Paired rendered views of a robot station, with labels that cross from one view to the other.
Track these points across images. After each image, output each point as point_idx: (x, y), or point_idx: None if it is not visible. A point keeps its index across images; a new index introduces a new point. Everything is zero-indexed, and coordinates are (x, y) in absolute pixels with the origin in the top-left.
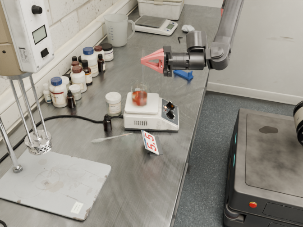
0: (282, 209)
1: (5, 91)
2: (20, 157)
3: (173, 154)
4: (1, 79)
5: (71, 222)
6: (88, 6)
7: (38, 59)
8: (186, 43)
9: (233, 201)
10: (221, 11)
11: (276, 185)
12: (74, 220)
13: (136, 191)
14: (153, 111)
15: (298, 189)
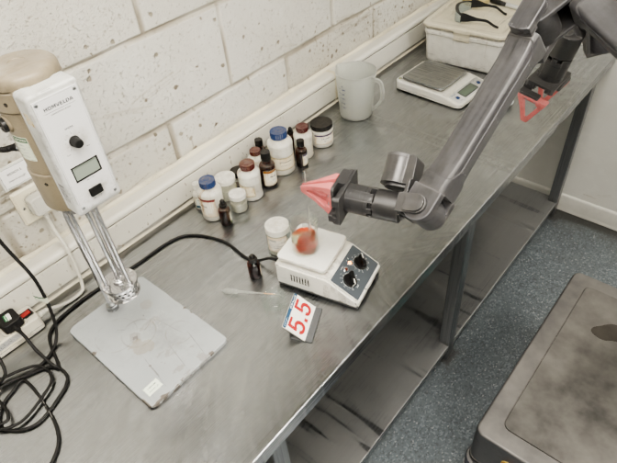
0: None
1: (135, 187)
2: None
3: (327, 347)
4: (128, 170)
5: (139, 405)
6: (312, 47)
7: (84, 199)
8: None
9: (476, 446)
10: (519, 97)
11: (565, 449)
12: (143, 402)
13: (241, 389)
14: (318, 268)
15: None
